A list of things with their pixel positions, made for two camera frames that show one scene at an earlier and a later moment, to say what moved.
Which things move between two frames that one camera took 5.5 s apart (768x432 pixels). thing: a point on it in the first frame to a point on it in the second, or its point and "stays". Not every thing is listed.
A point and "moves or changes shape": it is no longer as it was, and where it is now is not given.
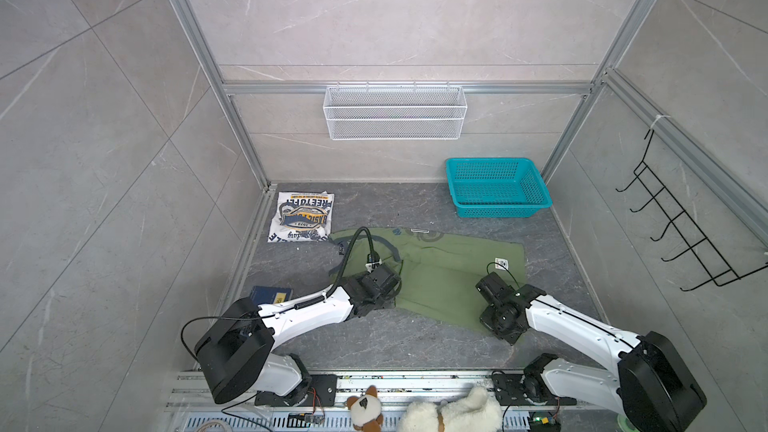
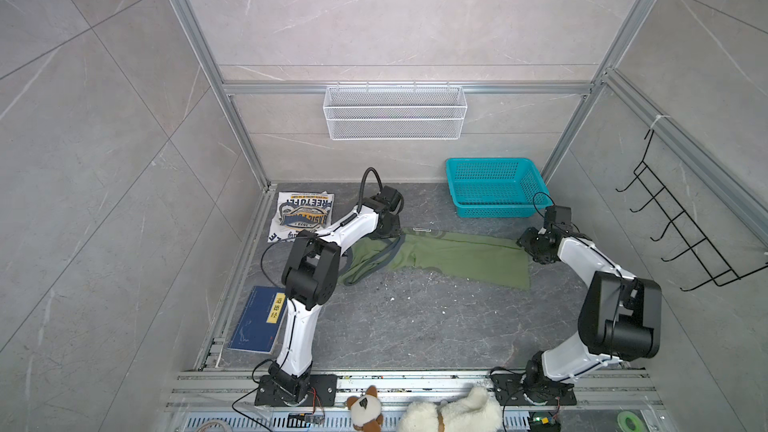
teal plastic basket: x=496 y=187 stays
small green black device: x=544 y=421 stays
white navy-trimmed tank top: x=301 y=216 stays
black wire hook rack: x=700 y=248 stays
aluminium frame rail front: x=409 y=386 stays
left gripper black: x=392 y=300 to x=396 y=231
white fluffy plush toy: x=471 y=412 stays
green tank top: x=439 y=270 moves or changes shape
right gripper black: x=508 y=336 to x=526 y=239
